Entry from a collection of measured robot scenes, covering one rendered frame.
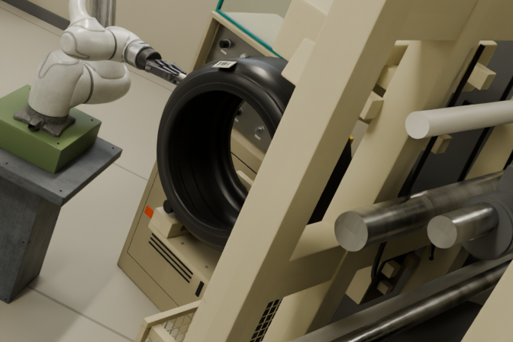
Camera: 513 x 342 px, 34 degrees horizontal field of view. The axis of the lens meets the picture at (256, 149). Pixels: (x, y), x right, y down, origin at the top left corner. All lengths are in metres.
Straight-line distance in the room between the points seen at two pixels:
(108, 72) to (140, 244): 0.88
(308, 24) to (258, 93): 0.43
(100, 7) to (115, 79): 0.27
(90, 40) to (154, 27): 3.04
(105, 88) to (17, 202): 0.54
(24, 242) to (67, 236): 0.65
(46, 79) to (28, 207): 0.50
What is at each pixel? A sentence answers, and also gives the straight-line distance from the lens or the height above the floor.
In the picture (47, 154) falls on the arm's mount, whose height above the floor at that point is 0.71.
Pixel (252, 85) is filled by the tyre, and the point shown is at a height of 1.43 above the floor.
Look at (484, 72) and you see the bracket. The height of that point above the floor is 1.73.
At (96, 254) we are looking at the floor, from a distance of 3.89.
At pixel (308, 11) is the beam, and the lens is 1.91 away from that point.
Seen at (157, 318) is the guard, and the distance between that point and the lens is 2.05.
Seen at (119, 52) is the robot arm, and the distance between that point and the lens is 2.82.
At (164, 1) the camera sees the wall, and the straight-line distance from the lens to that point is 5.69.
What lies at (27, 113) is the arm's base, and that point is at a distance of 3.16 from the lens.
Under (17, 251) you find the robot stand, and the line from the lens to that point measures 3.36.
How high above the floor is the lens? 2.26
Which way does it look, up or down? 25 degrees down
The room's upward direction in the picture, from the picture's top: 23 degrees clockwise
